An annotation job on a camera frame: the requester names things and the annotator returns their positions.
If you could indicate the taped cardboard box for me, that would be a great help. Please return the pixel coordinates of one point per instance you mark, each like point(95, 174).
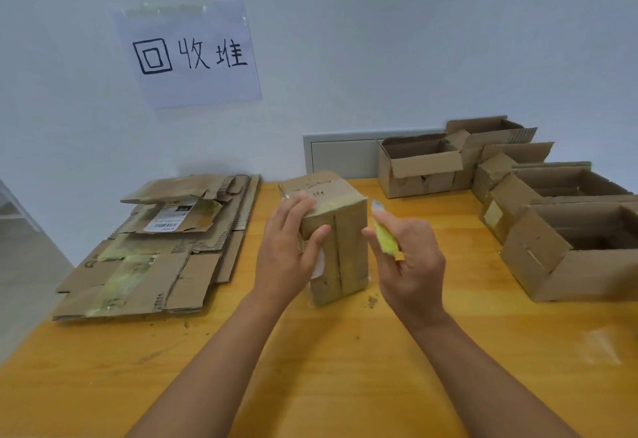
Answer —
point(344, 248)

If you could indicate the white shelf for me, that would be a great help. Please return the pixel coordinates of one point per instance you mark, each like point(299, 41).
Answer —
point(15, 208)

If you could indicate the person's left thumb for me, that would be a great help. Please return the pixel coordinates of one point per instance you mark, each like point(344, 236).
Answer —
point(315, 246)

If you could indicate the stack of flattened cardboard boxes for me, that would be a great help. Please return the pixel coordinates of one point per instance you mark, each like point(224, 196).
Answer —
point(159, 248)

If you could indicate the large open cardboard box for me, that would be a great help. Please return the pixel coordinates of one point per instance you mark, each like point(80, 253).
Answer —
point(573, 263)
point(538, 186)

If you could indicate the person's left forearm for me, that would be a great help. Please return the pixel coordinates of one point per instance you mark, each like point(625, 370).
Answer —
point(209, 373)

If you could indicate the person's right hand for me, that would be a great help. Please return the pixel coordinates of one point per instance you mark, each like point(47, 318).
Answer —
point(416, 273)

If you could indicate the person's right thumb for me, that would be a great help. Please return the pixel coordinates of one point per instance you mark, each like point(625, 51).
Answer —
point(378, 242)

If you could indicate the white handwritten paper sign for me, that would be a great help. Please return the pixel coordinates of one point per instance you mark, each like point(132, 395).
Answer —
point(189, 54)

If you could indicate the person's right forearm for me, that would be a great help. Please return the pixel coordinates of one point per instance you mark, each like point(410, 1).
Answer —
point(478, 378)

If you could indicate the white wall access panel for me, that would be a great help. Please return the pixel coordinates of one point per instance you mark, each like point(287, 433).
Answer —
point(344, 153)

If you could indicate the person's left hand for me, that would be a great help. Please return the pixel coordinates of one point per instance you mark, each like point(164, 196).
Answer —
point(279, 258)

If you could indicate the yellow utility knife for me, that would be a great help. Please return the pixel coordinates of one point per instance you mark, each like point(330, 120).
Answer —
point(386, 238)

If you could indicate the small open cardboard box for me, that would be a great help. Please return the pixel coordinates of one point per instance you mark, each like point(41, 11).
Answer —
point(418, 168)
point(493, 131)
point(503, 163)

